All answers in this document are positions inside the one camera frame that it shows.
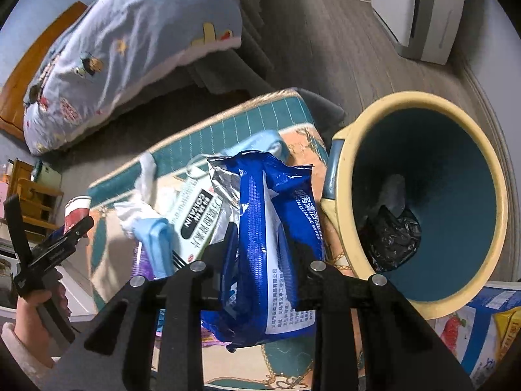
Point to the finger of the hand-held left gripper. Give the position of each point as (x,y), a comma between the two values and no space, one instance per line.
(69,236)

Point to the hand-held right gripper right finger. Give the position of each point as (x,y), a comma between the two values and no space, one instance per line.
(325,289)

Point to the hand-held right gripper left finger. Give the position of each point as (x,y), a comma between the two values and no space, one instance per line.
(230,252)

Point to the red white packet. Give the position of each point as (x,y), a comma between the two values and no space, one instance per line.
(77,211)

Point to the blue wet wipes packet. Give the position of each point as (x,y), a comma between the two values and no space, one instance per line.
(260,220)

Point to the pale green foil packet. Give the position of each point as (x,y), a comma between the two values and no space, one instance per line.
(195,207)

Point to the blue face mask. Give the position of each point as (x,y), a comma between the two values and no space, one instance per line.
(260,142)
(156,244)

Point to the white tissue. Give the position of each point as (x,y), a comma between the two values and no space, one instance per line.
(140,214)

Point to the yellow rimmed teal bin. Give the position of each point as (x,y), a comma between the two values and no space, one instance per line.
(447,163)

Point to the person's left hand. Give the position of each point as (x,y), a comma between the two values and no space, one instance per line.
(28,313)

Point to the wooden rack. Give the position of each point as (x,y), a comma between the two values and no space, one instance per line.
(38,203)

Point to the black plastic fork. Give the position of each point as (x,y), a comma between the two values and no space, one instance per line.
(176,260)

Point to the pale green box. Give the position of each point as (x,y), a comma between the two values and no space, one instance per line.
(48,175)

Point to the black plastic bag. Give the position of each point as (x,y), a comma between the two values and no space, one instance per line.
(390,240)

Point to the teal patterned mat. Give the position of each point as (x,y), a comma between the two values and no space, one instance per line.
(260,114)

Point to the colourful printed mat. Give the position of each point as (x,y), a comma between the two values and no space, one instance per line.
(480,326)

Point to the wooden headboard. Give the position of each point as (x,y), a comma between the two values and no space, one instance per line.
(24,73)

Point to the printed blue duvet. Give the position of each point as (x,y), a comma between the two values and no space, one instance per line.
(134,40)

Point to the white standing appliance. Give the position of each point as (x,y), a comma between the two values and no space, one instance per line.
(423,12)

